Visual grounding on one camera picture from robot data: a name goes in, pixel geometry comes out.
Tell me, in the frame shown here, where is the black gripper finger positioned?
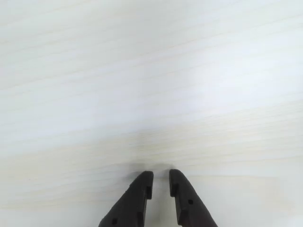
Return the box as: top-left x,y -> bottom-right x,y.
168,168 -> 219,227
98,170 -> 154,227

